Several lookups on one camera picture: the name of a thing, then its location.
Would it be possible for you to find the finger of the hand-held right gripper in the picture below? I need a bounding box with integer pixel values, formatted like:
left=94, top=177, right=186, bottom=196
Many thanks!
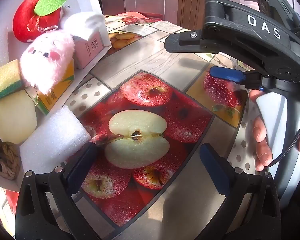
left=164, top=29, right=208, bottom=54
left=209, top=66, right=263, bottom=91

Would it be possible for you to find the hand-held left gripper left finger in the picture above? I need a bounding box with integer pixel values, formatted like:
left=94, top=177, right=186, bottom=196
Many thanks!
left=14, top=142, right=103, bottom=240

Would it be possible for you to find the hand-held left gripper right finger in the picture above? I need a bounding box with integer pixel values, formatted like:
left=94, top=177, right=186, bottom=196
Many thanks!
left=199, top=143, right=282, bottom=240

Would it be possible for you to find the white foam block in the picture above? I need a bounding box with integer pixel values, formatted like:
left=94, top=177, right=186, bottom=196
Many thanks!
left=19, top=105, right=92, bottom=174

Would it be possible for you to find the person's right hand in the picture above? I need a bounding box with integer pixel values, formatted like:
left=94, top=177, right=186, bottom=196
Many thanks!
left=248, top=89, right=300, bottom=179

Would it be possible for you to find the fruit print tablecloth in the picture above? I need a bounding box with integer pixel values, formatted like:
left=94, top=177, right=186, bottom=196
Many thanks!
left=0, top=12, right=273, bottom=240

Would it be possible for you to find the yellow cardboard box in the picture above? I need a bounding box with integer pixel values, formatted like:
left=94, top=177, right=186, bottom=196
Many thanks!
left=37, top=60, right=75, bottom=115

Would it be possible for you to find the pale yellow round sponge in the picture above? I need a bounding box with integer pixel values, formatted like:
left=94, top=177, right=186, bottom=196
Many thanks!
left=0, top=90, right=38, bottom=145

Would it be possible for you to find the pink cardboard box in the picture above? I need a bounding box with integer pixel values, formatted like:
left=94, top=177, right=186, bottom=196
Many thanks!
left=74, top=27, right=108, bottom=70

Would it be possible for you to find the pink bunny plush toy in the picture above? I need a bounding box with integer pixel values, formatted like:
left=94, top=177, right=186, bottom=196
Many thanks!
left=19, top=12, right=105, bottom=93

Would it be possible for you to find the yellow and green sponge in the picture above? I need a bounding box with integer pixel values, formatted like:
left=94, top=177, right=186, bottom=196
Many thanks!
left=0, top=59, right=25, bottom=105

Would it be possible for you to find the white foam tray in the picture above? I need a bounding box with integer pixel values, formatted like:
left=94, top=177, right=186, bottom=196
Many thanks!
left=0, top=0, right=112, bottom=188

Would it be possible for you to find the red apple plush toy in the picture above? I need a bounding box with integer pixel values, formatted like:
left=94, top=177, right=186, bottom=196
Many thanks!
left=12, top=0, right=72, bottom=43

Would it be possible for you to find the brown wooden door frame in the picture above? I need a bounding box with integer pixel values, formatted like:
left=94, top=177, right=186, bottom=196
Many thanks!
left=177, top=0, right=232, bottom=30

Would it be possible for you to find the braided rope toy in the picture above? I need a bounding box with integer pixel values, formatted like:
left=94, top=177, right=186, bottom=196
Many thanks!
left=0, top=120, right=21, bottom=180

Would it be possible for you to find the black braided cable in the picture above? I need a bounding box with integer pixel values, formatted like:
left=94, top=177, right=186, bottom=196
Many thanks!
left=271, top=119, right=300, bottom=167

